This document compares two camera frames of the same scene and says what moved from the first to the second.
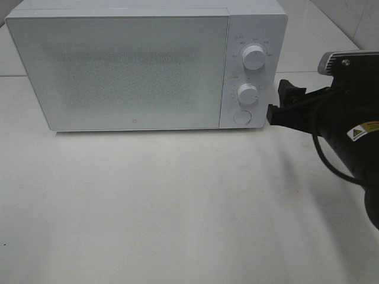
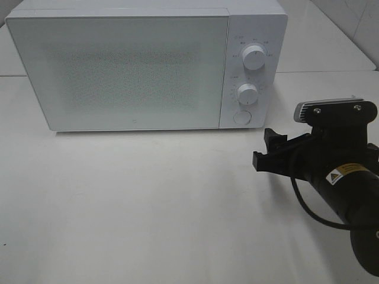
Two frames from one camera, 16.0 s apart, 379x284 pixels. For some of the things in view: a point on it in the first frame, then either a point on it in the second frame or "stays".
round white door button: (242, 117) stays
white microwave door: (124, 73) stays
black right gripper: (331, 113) to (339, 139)
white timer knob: (247, 94) stays
